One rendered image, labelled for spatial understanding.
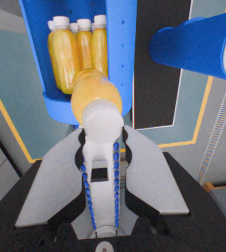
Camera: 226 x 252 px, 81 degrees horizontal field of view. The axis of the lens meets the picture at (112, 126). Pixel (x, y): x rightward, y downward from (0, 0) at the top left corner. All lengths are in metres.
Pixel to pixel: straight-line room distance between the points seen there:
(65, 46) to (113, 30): 0.15
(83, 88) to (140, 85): 1.34
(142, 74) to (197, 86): 0.77
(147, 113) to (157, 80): 0.37
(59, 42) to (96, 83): 0.28
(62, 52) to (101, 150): 0.56
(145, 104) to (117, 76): 1.25
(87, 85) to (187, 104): 1.86
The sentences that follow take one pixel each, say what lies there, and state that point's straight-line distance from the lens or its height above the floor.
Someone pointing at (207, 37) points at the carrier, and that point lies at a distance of 0.76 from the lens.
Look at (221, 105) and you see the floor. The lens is 2.30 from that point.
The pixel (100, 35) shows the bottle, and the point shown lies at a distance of 0.41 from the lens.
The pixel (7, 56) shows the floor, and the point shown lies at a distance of 1.80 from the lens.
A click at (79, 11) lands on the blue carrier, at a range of 0.60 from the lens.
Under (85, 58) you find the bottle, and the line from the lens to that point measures 0.45.
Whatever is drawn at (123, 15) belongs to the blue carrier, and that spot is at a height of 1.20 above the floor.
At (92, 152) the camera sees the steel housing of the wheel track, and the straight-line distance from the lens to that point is 0.82.
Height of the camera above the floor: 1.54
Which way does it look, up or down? 60 degrees down
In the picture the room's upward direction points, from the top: 171 degrees clockwise
